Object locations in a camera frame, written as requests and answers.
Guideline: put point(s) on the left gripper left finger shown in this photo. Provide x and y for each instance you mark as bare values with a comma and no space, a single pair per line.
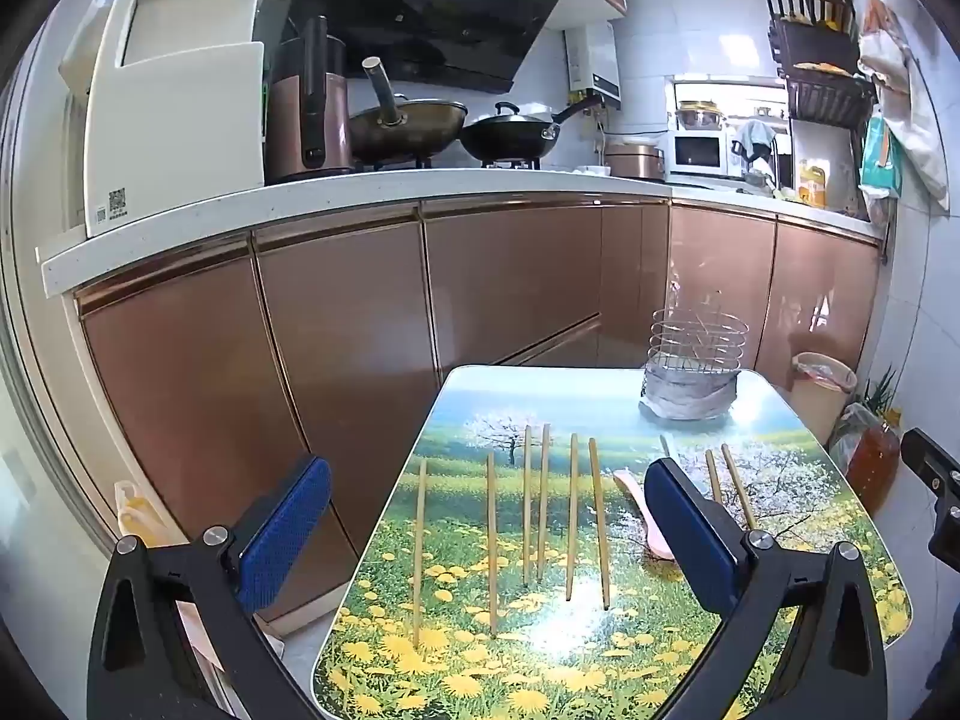
141,664

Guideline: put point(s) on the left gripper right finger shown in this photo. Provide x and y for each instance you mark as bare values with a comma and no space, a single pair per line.
833,663

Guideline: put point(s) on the bamboo chopstick eight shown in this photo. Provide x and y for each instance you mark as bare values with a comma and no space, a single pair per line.
733,469

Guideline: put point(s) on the bamboo chopstick seven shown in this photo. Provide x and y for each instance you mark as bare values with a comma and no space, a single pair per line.
713,475

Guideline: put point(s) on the bamboo chopstick six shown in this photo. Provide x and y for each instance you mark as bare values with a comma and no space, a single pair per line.
602,536

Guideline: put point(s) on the pink ceramic spoon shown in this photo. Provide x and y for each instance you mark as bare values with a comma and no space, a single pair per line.
655,541

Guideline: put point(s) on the bamboo chopstick five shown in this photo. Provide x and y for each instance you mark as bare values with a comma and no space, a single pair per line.
573,509

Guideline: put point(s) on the bamboo chopstick one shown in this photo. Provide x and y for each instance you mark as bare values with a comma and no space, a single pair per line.
418,532

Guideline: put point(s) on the bamboo chopstick three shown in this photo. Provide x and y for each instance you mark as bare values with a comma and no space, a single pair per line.
527,504

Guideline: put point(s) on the bamboo chopstick four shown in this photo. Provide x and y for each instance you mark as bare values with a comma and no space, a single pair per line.
544,469

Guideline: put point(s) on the bamboo chopstick two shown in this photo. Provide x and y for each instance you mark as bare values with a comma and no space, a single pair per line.
492,541

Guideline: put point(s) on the cooking oil bottle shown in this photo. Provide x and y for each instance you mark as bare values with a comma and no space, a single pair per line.
874,462

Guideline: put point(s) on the green onion bag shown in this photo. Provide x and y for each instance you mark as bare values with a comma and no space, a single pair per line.
872,407

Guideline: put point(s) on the beige trash bin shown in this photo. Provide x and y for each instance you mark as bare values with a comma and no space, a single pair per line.
821,387

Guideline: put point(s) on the yellow package on counter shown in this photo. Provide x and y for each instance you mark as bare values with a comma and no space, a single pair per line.
812,185

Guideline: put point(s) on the teal hanging bag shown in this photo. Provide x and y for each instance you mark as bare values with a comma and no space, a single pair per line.
881,173

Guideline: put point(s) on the white microwave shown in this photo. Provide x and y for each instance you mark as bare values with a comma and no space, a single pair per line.
699,152

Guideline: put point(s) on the rose gold rice cooker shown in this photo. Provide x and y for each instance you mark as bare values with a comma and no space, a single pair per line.
635,159

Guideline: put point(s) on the white water heater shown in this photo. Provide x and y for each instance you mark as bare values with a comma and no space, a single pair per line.
591,58

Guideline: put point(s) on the black lidded wok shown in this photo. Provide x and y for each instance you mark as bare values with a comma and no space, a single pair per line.
509,136

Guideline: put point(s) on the brass wok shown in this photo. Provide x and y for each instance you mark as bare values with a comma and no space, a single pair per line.
400,130

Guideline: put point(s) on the white appliance box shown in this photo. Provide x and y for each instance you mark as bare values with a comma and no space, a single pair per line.
174,110

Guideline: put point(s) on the black range hood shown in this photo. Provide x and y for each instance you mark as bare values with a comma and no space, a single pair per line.
472,44

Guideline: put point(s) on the plastic bag on handle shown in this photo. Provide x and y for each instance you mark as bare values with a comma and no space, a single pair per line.
136,516

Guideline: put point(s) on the wire utensil holder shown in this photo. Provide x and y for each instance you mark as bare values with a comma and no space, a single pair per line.
694,355

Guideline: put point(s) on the black wall rack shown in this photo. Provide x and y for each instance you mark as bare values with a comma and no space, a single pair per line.
814,44

